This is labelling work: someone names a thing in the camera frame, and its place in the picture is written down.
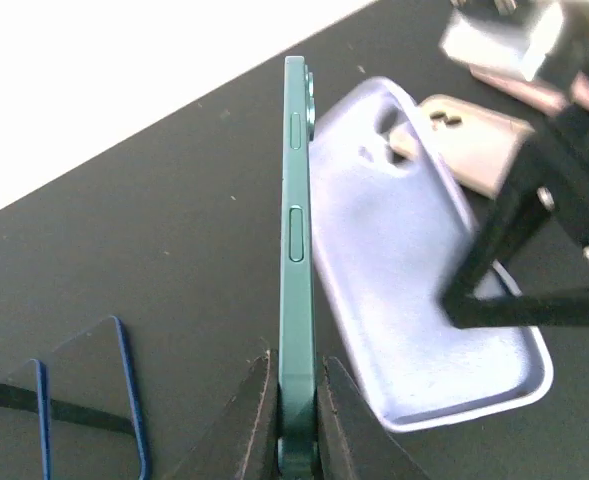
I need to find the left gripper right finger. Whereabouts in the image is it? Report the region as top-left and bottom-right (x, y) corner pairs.
(315, 357), (429, 480)

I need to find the lavender cased phone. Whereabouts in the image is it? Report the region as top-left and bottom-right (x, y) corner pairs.
(310, 77), (554, 433)

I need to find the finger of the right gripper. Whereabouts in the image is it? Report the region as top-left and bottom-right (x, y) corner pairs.
(441, 126), (589, 329)

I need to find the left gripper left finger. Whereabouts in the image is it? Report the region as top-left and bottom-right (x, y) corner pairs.
(165, 350), (278, 480)

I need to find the green phone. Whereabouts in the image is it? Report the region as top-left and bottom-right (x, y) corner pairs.
(278, 56), (318, 479)

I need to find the beige cased phone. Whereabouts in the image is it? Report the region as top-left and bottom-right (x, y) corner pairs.
(419, 95), (533, 198)

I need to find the pink phone case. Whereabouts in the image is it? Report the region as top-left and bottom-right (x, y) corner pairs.
(469, 67), (589, 116)

